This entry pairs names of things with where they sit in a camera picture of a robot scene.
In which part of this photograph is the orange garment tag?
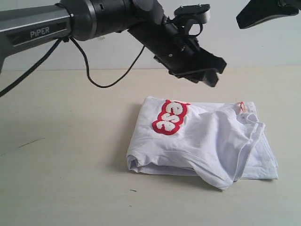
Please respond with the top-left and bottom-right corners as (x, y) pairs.
(238, 102), (247, 113)

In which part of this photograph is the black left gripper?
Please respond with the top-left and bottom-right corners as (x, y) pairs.
(128, 22), (227, 88)

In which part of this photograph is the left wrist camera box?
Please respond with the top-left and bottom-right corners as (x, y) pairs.
(172, 4), (211, 38)

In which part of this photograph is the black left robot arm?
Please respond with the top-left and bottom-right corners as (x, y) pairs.
(0, 0), (227, 87)

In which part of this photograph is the white t-shirt red lettering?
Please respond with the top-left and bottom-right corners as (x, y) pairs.
(127, 96), (278, 190)

